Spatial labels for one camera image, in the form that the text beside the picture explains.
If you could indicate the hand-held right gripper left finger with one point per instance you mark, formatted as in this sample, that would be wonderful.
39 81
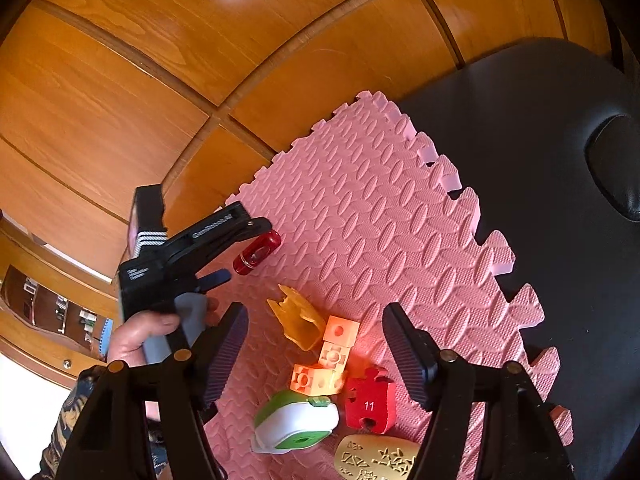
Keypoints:
227 355

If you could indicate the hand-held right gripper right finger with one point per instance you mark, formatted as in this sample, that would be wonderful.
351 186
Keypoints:
410 355

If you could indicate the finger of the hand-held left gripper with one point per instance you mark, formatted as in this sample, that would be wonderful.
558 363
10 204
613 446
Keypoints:
260 226
217 279

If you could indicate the red capsule case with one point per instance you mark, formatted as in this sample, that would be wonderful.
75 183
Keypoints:
255 255

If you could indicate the red foam puzzle piece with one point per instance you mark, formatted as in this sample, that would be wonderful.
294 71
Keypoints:
370 400

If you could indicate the orange linked snap cubes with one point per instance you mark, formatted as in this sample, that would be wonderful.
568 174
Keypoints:
340 332

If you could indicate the yellow crown-shaped plastic piece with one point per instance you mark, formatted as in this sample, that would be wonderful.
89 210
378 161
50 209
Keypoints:
300 322

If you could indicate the cream carved egg-shaped case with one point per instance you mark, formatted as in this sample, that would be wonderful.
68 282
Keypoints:
375 460

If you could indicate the person's left forearm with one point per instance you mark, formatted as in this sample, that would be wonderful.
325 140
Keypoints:
75 395

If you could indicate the person's left hand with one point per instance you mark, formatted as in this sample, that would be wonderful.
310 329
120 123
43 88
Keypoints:
135 332

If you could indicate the blue foam tile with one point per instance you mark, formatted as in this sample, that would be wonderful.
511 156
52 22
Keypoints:
106 337

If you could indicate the group of small bottles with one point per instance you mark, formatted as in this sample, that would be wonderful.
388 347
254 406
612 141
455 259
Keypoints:
55 305

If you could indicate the pink foam puzzle mat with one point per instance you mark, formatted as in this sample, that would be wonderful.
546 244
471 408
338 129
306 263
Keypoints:
375 210

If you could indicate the wooden glass-door cabinet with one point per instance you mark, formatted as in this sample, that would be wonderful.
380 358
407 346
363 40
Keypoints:
30 330

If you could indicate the wooden wardrobe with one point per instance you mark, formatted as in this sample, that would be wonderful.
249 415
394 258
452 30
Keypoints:
150 85

